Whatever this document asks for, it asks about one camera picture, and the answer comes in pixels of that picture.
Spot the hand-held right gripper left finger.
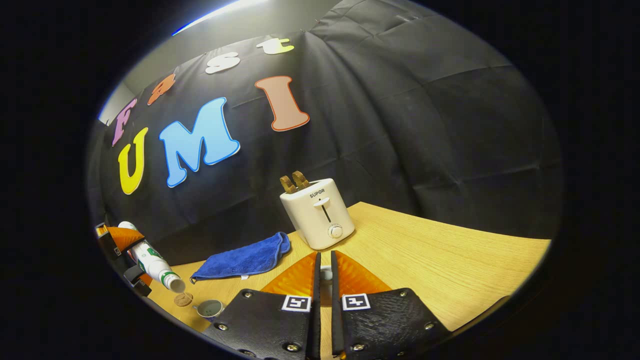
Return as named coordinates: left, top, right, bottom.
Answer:
left=201, top=251, right=322, bottom=360

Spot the white blue patterned teacup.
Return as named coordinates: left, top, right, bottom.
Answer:
left=193, top=299, right=225, bottom=321

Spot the black backdrop cloth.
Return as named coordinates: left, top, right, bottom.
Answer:
left=87, top=0, right=565, bottom=266

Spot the blue towel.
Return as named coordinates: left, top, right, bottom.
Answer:
left=190, top=231, right=292, bottom=284

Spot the white toaster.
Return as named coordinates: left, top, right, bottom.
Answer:
left=279, top=178, right=356, bottom=251

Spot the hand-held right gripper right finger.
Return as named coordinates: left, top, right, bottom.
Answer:
left=330, top=250, right=452, bottom=360

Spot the clear plastic water bottle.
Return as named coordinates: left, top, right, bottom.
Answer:
left=117, top=221, right=186, bottom=293

